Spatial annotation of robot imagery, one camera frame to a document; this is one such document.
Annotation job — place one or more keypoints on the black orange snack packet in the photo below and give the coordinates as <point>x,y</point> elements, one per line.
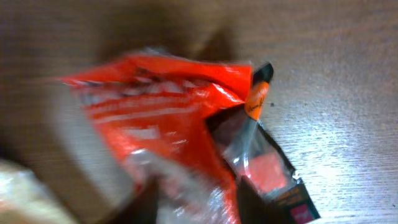
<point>250,152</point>

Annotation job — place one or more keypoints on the cream yellow chip bag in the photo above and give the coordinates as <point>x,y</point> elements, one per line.
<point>25,200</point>

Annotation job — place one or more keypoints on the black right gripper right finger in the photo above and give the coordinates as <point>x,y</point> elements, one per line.
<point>254,210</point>

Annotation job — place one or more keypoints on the red snack bag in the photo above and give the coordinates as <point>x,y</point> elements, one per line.
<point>151,111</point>

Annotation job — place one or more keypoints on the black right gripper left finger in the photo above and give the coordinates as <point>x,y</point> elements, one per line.
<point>141,210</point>

